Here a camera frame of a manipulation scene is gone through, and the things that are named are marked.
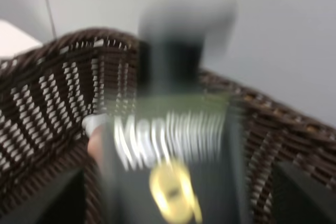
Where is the dark green pump bottle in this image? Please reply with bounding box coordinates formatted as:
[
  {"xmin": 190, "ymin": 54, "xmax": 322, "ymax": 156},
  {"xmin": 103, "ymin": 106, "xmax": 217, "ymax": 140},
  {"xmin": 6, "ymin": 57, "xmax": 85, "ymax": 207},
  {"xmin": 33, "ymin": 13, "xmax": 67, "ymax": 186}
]
[{"xmin": 101, "ymin": 0, "xmax": 251, "ymax": 223}]

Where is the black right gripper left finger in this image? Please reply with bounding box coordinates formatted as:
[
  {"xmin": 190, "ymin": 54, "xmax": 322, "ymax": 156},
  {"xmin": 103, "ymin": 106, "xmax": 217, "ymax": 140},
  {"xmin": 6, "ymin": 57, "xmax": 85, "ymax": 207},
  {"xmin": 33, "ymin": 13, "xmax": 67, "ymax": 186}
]
[{"xmin": 1, "ymin": 168, "xmax": 86, "ymax": 223}]

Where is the pink bottle white cap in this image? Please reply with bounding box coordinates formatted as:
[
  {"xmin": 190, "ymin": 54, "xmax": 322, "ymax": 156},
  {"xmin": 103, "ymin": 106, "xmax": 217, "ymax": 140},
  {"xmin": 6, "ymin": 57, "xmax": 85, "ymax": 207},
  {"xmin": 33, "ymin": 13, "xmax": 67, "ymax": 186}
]
[{"xmin": 82, "ymin": 114, "xmax": 109, "ymax": 166}]

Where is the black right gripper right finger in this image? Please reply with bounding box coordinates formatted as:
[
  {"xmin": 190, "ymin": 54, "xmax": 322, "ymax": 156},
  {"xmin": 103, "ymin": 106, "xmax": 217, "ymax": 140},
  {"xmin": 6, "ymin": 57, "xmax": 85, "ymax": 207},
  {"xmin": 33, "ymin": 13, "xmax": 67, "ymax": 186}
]
[{"xmin": 272, "ymin": 162, "xmax": 335, "ymax": 223}]

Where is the dark brown wicker basket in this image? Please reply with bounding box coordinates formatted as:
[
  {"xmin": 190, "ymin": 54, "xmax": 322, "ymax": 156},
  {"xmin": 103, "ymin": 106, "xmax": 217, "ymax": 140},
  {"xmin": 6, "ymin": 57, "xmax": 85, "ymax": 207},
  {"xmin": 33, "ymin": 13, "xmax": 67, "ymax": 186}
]
[{"xmin": 1, "ymin": 28, "xmax": 335, "ymax": 223}]

